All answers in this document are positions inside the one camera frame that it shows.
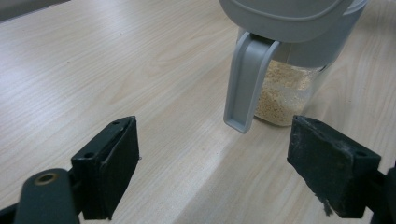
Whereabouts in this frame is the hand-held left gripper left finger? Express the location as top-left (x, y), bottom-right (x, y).
top-left (70, 115), bottom-right (140, 221)

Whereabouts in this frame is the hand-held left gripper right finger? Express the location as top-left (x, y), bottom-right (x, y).
top-left (286, 114), bottom-right (382, 219)

